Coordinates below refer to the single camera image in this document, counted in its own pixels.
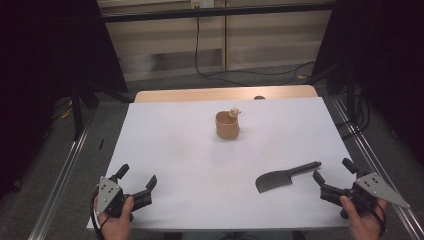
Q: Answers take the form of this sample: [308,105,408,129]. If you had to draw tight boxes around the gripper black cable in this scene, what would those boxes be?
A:
[89,188,111,240]
[361,196,388,236]

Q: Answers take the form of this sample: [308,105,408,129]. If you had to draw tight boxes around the black metal stand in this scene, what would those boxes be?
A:
[70,78,99,142]

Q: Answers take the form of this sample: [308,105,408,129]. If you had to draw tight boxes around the person's right hand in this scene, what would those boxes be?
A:
[339,195,389,240]

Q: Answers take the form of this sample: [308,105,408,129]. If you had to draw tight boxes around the white sheet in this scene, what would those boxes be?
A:
[86,97,360,232]

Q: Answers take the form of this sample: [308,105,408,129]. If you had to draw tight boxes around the brown cup with small figure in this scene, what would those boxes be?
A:
[214,106,242,140]

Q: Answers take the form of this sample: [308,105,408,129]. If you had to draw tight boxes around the black floor cable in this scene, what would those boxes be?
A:
[194,15,316,87]

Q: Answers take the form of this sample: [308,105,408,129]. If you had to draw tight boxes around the bundle of black cables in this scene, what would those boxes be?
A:
[335,84,372,140]

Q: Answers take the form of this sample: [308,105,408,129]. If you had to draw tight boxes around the metal floor rail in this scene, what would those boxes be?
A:
[332,97,424,240]
[27,121,92,240]

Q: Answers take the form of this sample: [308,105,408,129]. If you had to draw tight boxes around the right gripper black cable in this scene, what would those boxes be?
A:
[361,196,388,236]

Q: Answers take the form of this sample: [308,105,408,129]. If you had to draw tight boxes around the black horizontal bar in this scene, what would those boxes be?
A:
[100,2,336,24]

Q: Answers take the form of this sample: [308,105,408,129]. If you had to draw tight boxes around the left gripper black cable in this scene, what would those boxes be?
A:
[89,188,111,240]

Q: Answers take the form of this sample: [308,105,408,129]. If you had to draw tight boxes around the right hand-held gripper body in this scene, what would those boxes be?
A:
[319,171,411,220]

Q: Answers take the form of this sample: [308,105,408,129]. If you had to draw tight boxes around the wooden table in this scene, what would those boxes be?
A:
[133,84,319,104]

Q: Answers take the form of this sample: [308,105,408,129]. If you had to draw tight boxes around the black cleaver knife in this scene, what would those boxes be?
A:
[255,160,323,194]

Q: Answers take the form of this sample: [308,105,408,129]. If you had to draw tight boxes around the white wall socket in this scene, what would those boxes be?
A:
[190,0,215,10]

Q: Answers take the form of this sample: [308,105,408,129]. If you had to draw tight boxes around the black curtain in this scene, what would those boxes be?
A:
[312,0,424,165]
[0,0,130,199]

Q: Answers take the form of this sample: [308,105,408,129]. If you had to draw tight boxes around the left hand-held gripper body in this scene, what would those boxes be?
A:
[95,175,154,220]

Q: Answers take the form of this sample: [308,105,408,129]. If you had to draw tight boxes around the person's left hand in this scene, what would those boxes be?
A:
[93,195,135,240]

